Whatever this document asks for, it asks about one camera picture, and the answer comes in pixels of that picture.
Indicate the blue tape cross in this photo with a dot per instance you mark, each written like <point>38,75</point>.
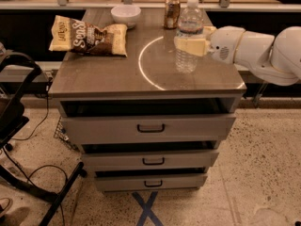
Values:
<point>147,209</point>

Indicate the bottom grey drawer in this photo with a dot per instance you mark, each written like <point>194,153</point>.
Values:
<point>133,183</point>

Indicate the grey drawer cabinet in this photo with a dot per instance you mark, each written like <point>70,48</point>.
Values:
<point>145,83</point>

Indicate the white ceramic bowl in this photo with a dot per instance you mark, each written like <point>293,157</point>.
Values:
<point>126,14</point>

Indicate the clear plastic water bottle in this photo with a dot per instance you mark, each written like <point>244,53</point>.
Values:
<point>190,25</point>

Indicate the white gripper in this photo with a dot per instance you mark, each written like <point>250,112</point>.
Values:
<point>225,45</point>

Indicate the brown soda can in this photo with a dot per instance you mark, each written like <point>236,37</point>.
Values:
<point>172,13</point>

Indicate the yellow brown chip bag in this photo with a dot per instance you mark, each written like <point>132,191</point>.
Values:
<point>71,35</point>

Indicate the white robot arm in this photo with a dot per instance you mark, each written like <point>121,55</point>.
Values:
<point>274,59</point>

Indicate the middle grey drawer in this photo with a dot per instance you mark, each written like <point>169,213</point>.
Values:
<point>164,160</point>

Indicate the grey drawer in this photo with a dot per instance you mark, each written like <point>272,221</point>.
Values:
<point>164,160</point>
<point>145,129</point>
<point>133,183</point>

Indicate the top grey drawer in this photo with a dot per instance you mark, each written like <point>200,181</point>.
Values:
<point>145,129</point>

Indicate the wire basket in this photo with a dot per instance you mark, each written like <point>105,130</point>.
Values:
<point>61,134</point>

